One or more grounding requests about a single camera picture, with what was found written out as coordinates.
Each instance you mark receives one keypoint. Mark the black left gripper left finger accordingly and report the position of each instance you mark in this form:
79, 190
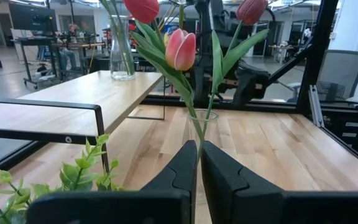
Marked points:
120, 205

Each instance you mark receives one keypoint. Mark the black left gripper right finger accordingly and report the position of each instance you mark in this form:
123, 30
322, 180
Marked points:
259, 205

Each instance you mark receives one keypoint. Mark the clear glass vase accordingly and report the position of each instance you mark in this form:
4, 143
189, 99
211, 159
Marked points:
213, 124
121, 59

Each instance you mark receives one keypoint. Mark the light pink artificial tulip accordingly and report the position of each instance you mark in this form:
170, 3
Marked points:
180, 49

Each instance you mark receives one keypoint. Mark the dark pink artificial tulip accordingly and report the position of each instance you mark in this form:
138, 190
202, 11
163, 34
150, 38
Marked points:
252, 9

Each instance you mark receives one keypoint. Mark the red artificial tulip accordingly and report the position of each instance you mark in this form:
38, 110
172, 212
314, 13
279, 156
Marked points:
141, 9

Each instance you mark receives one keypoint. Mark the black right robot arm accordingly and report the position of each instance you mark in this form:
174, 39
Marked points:
207, 46

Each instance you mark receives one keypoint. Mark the wooden shelf with black legs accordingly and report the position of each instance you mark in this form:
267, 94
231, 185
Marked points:
73, 99

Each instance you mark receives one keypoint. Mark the small green potted plant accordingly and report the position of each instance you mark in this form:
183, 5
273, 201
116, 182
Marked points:
73, 177

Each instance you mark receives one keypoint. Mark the person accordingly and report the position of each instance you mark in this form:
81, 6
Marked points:
67, 57

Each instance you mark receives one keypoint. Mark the office chair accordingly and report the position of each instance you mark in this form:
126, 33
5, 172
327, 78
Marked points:
342, 71

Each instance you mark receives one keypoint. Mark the wooden background table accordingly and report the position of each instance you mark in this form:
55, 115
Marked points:
79, 45

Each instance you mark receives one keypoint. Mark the black rolling cart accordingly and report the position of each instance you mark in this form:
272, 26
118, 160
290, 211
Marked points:
36, 62

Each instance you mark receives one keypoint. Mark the black monitor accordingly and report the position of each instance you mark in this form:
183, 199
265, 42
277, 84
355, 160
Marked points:
31, 17

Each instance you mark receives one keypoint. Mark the black aluminium table frame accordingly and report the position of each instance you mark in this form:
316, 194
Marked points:
319, 46

